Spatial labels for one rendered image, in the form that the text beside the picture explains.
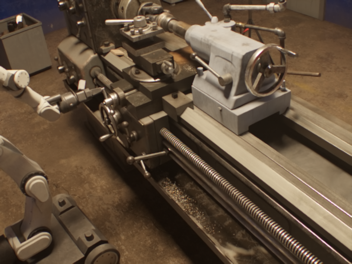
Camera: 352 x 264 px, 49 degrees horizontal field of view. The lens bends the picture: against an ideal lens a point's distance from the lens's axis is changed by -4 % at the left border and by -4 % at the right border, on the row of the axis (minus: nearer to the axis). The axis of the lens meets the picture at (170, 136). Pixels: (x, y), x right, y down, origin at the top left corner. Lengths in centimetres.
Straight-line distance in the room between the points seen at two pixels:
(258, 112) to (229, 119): 13
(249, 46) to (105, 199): 151
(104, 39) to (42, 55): 208
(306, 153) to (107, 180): 153
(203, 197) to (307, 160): 58
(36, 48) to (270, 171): 350
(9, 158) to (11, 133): 186
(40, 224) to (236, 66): 127
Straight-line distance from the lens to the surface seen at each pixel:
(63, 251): 226
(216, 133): 169
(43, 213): 214
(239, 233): 186
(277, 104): 178
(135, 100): 193
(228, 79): 164
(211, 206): 198
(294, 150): 180
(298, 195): 142
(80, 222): 234
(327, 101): 359
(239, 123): 165
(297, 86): 377
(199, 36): 182
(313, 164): 174
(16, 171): 194
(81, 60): 268
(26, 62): 456
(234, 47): 166
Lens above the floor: 183
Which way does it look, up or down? 36 degrees down
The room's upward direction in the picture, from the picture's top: 8 degrees counter-clockwise
